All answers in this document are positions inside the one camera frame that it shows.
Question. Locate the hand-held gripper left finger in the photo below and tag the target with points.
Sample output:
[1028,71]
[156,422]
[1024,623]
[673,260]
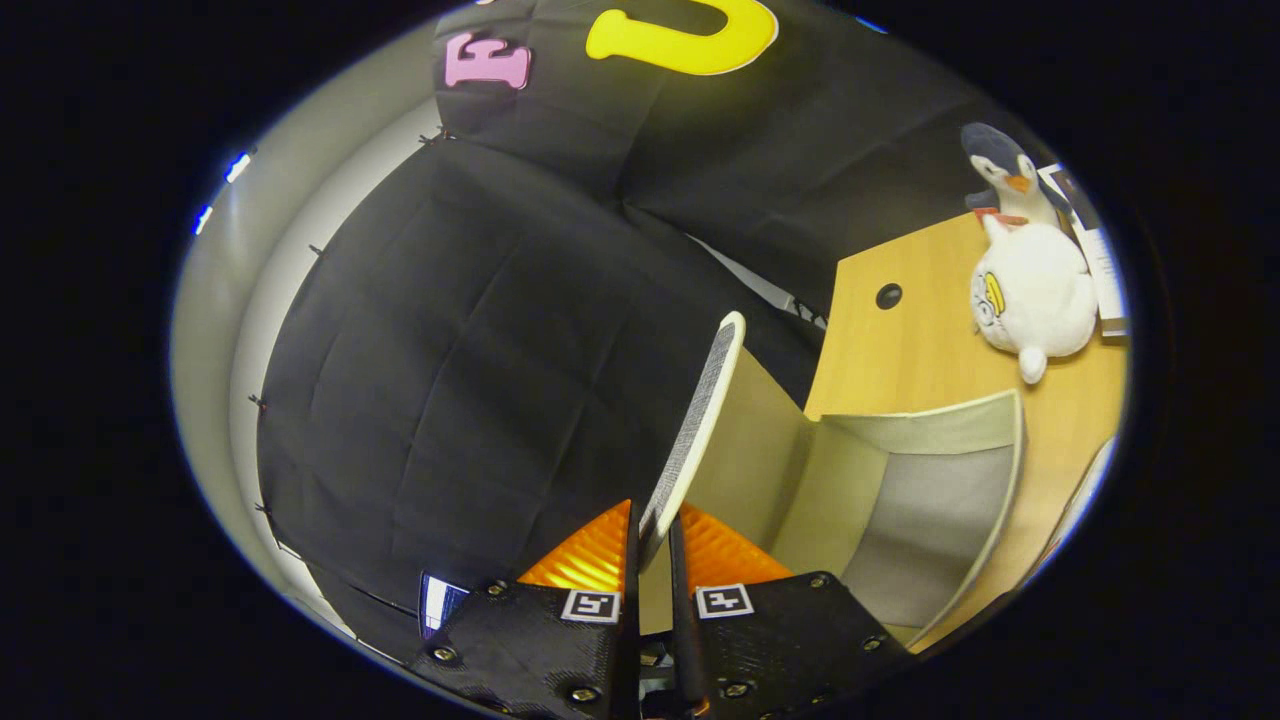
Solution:
[632,620]

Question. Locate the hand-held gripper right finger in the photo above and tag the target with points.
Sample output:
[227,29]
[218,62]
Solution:
[680,640]

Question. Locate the white book with portrait cover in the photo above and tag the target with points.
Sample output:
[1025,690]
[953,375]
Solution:
[1100,260]

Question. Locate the penguin plush toy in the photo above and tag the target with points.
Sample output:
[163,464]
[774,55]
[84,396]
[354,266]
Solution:
[1035,290]

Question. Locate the grey fabric storage box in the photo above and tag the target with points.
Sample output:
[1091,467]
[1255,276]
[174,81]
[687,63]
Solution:
[920,520]

